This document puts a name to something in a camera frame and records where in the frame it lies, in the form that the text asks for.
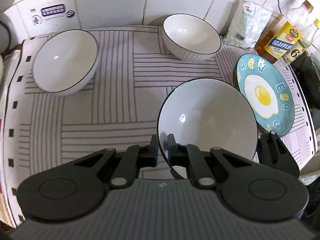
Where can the clear vinegar bottle yellow cap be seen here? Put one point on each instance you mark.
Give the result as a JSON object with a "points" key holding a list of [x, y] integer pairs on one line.
{"points": [[300, 47]]}

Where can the white blue wall sticker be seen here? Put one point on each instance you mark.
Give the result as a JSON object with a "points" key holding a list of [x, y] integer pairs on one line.
{"points": [[51, 11]]}

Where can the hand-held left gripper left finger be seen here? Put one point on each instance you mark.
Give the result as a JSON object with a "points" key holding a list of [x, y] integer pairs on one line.
{"points": [[154, 151]]}

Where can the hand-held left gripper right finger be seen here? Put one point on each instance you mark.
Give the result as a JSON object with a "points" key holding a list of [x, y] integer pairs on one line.
{"points": [[171, 151]]}

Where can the black gas stove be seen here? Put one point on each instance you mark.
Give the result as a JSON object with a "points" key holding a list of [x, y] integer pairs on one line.
{"points": [[313, 205]]}

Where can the white seasoning bag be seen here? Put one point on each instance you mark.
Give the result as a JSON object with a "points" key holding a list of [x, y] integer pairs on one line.
{"points": [[247, 25]]}

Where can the blue fried egg plate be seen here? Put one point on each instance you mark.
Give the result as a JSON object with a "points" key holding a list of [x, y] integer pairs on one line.
{"points": [[265, 92]]}

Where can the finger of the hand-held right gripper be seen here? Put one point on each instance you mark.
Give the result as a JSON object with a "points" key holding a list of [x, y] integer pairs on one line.
{"points": [[270, 147]]}

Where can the striped patterned tablecloth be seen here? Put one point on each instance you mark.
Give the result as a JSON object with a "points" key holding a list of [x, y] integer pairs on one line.
{"points": [[112, 105]]}

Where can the white black-rimmed bowl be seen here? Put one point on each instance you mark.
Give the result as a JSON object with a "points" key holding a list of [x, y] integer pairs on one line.
{"points": [[207, 115], [191, 36], [65, 60]]}

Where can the amber cooking wine bottle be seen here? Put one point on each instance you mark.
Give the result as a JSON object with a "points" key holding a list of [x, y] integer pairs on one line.
{"points": [[280, 40]]}

